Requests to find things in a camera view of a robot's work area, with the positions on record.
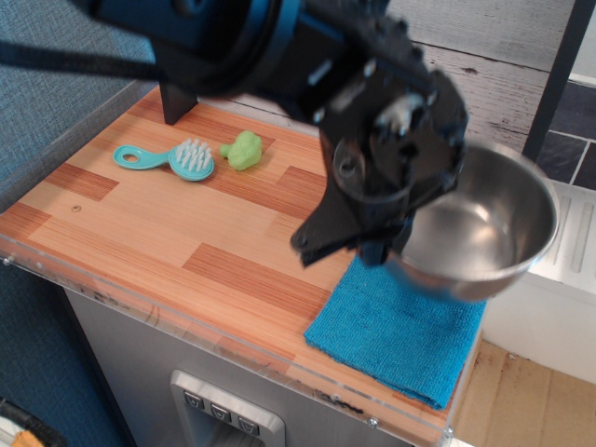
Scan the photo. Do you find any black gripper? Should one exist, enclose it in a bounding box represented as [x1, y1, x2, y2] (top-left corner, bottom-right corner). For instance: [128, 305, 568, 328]
[289, 125, 467, 270]

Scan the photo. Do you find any stainless steel bowl pan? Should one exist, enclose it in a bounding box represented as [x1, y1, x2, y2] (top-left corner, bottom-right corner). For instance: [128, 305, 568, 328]
[384, 142, 560, 302]

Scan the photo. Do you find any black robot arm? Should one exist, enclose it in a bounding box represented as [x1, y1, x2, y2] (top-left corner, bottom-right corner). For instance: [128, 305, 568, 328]
[78, 1, 468, 266]

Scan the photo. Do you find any blue folded cloth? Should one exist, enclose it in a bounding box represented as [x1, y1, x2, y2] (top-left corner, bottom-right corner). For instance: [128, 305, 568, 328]
[304, 259, 485, 410]

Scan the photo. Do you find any clear acrylic edge guard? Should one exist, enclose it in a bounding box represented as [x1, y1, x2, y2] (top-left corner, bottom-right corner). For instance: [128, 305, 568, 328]
[1, 236, 455, 446]

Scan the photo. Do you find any green toy broccoli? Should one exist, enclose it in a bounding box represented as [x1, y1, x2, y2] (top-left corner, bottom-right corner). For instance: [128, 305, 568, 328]
[220, 130, 263, 171]

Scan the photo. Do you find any white toy sink drainboard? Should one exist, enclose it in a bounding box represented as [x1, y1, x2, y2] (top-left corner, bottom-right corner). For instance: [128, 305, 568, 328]
[482, 182, 595, 383]

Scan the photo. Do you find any teal scrub brush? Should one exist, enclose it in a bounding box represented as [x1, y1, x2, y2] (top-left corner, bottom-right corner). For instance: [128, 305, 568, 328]
[113, 139, 215, 182]

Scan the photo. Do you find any silver dispenser button panel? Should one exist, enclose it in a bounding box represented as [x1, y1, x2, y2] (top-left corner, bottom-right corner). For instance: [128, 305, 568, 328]
[170, 370, 286, 446]

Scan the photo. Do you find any grey toy fridge cabinet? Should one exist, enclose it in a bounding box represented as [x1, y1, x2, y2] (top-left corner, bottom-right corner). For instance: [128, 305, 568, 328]
[66, 291, 446, 446]

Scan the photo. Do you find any dark right shelf post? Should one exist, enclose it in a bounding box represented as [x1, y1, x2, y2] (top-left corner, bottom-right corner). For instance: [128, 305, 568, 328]
[522, 0, 595, 163]

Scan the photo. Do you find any dark shelf post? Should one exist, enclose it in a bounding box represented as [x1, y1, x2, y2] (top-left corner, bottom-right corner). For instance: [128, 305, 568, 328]
[159, 81, 198, 126]
[522, 0, 595, 163]

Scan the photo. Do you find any dark left shelf post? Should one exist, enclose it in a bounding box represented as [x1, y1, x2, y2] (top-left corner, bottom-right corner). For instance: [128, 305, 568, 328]
[159, 81, 198, 126]

